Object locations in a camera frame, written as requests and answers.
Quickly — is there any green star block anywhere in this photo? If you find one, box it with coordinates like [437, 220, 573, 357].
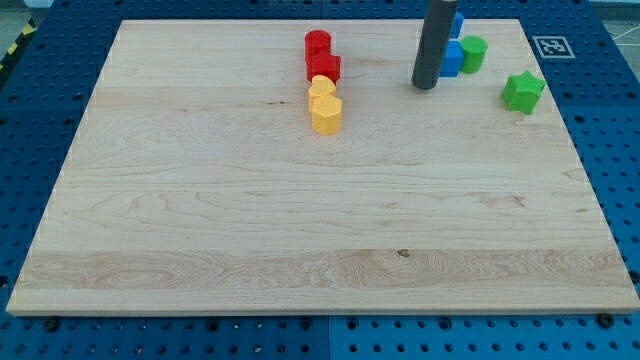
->
[501, 70, 546, 115]

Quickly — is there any white fiducial marker tag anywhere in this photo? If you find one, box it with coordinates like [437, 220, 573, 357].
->
[532, 35, 575, 59]

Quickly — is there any blue block behind rod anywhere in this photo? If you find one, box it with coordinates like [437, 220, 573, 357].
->
[449, 12, 464, 39]

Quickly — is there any blue cube block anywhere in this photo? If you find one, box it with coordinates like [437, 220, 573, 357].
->
[439, 40, 464, 77]

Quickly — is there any red cylinder block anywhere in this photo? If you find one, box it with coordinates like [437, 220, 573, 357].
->
[304, 29, 332, 63]

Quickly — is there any red star block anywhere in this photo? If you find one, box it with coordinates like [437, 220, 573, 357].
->
[306, 52, 341, 83]

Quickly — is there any yellow heart block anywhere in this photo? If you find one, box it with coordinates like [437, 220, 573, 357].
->
[307, 75, 336, 111]

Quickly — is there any green cylinder block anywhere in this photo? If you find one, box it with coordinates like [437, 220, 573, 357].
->
[460, 36, 488, 74]

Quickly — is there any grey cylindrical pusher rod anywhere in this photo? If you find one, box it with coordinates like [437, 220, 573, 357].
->
[411, 0, 459, 90]

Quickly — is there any light wooden board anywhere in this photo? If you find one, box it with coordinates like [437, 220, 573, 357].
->
[7, 19, 639, 317]

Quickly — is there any black screw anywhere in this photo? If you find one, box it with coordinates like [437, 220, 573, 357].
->
[597, 313, 616, 329]
[42, 317, 59, 332]

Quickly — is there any yellow hexagon block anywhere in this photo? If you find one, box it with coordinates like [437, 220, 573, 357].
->
[311, 95, 342, 135]

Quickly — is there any black screw bottom right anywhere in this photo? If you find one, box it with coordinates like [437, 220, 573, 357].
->
[597, 313, 616, 329]

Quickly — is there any black screw bottom left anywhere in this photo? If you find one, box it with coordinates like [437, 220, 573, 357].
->
[42, 317, 59, 332]

